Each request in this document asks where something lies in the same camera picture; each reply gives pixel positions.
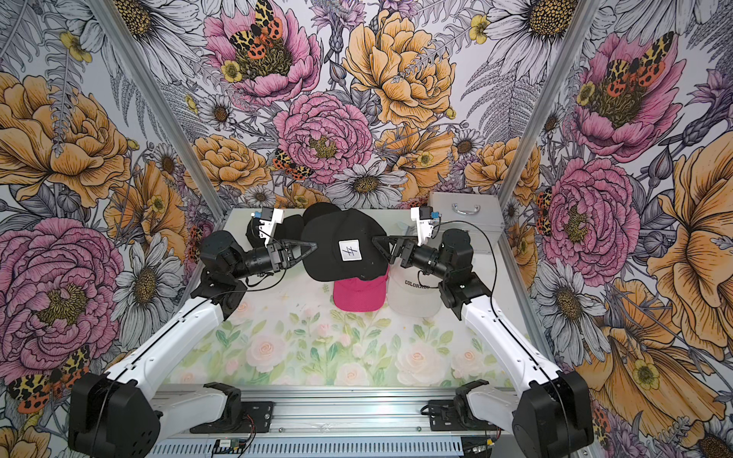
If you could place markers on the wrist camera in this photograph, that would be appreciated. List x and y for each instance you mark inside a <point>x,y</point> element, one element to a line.
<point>265,221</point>
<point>426,222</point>

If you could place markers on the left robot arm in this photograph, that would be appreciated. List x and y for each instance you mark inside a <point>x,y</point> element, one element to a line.
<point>114,414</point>

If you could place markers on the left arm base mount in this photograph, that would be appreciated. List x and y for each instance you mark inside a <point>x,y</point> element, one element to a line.
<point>238,416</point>

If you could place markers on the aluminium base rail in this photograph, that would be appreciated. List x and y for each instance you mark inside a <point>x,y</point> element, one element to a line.
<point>290,422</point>

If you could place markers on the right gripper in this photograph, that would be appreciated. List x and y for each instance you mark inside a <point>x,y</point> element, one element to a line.
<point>391,257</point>

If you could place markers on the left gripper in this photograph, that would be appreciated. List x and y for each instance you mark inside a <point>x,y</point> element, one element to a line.
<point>283,256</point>

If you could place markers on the black cap with white logo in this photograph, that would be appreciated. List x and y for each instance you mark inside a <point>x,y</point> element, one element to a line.
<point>345,249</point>

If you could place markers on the silver first aid case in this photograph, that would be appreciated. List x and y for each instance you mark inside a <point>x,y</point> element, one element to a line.
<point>480,215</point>

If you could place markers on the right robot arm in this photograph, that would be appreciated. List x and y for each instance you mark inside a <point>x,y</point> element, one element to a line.
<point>549,413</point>

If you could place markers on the white Colorado cap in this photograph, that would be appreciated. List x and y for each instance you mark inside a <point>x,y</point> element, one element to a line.
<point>412,293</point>

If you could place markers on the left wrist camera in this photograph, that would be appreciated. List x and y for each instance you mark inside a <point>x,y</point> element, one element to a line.
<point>265,221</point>

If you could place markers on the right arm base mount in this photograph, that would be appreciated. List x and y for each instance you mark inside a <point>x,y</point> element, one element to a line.
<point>455,415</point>

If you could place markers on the floral table mat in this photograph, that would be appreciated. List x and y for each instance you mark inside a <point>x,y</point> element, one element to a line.
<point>296,335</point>

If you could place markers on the pink cap back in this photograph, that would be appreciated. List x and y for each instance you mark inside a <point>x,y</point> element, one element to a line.
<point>357,296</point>

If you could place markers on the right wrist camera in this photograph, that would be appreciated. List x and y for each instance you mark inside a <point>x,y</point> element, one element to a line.
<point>426,222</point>

